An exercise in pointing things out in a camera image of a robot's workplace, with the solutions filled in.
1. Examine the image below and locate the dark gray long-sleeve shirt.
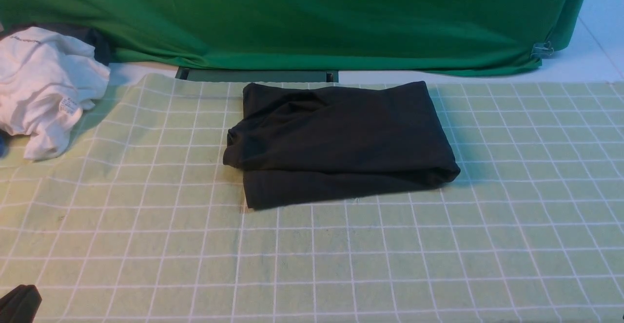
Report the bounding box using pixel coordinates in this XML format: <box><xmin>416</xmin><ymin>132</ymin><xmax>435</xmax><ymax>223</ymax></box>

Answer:
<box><xmin>223</xmin><ymin>81</ymin><xmax>461</xmax><ymax>209</ymax></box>

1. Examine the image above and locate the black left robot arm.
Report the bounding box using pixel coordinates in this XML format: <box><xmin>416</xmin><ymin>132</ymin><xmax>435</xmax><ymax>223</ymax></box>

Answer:
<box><xmin>0</xmin><ymin>285</ymin><xmax>42</xmax><ymax>323</ymax></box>

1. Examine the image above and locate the dark garment under white shirt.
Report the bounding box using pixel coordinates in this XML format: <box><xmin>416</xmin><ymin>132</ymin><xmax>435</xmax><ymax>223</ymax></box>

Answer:
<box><xmin>0</xmin><ymin>22</ymin><xmax>112</xmax><ymax>66</ymax></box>

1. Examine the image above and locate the white crumpled shirt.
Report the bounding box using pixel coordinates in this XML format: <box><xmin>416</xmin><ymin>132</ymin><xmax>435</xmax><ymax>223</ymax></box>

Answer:
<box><xmin>0</xmin><ymin>26</ymin><xmax>111</xmax><ymax>161</ymax></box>

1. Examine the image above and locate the dark green metal bar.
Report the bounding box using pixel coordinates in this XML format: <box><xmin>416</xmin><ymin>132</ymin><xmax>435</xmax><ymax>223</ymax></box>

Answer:
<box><xmin>175</xmin><ymin>66</ymin><xmax>339</xmax><ymax>83</ymax></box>

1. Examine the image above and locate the green backdrop cloth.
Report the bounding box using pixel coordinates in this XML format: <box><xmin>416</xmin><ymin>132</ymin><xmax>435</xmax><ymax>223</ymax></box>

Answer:
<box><xmin>1</xmin><ymin>0</ymin><xmax>584</xmax><ymax>77</ymax></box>

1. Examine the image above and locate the silver binder clip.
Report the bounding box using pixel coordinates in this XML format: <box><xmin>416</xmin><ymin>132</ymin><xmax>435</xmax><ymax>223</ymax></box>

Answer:
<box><xmin>530</xmin><ymin>41</ymin><xmax>555</xmax><ymax>59</ymax></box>

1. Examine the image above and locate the blue crumpled garment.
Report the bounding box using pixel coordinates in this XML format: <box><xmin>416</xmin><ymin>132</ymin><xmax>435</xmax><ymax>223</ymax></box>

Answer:
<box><xmin>0</xmin><ymin>132</ymin><xmax>9</xmax><ymax>158</ymax></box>

